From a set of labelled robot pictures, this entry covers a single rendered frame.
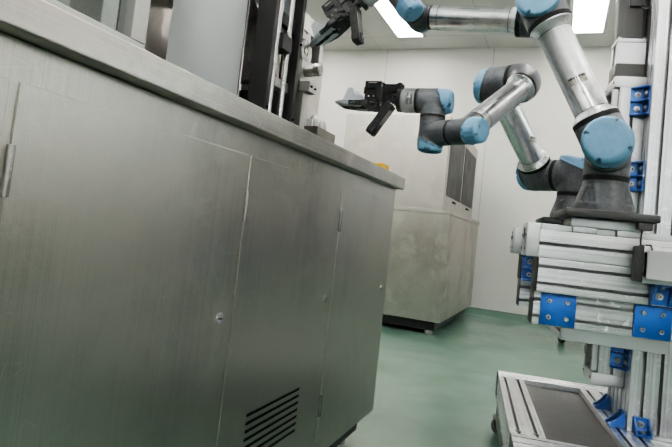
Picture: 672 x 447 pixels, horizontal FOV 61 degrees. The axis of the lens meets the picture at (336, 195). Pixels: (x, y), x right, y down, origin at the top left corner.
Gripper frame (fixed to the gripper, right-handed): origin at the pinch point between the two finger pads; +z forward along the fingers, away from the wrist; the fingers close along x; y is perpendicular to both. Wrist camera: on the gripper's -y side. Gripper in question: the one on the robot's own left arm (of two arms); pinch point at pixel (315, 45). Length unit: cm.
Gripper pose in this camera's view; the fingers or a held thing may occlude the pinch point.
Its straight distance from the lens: 187.9
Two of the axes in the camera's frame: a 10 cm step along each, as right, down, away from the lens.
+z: -7.8, 5.7, 2.4
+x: -3.6, -1.0, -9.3
